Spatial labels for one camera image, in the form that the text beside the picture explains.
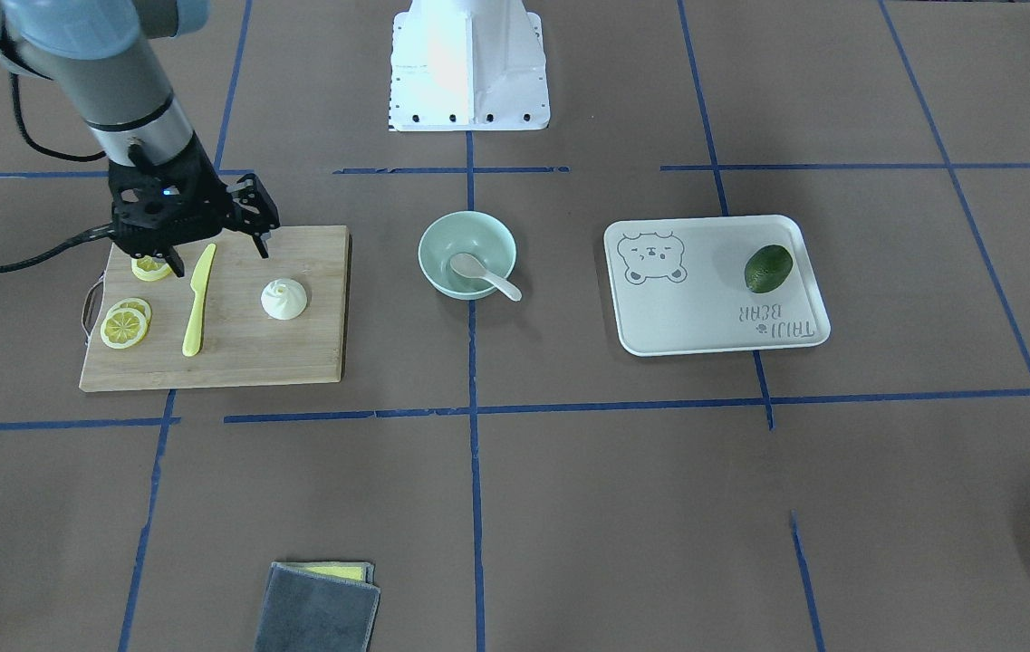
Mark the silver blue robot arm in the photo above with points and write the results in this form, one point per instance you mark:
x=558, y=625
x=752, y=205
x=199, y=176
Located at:
x=99, y=53

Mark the yellow plastic knife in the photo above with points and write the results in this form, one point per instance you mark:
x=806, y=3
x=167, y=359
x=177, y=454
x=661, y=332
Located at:
x=194, y=331

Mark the white bear serving tray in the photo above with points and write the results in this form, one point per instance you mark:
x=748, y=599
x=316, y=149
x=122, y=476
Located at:
x=678, y=287

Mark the grey yellow folded cloth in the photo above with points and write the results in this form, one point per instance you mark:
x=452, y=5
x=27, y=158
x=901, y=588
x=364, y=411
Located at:
x=318, y=606

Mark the lemon slice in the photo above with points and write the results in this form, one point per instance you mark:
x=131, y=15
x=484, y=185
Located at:
x=149, y=268
x=123, y=328
x=134, y=303

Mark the white ceramic spoon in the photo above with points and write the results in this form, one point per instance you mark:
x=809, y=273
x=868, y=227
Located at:
x=467, y=265

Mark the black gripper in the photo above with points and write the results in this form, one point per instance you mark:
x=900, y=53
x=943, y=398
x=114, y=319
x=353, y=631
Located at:
x=204, y=177

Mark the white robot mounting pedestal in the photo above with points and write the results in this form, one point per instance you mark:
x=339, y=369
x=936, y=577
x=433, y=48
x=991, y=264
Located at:
x=468, y=66

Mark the bamboo cutting board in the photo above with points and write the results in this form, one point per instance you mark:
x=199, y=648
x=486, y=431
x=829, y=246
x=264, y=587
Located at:
x=242, y=345

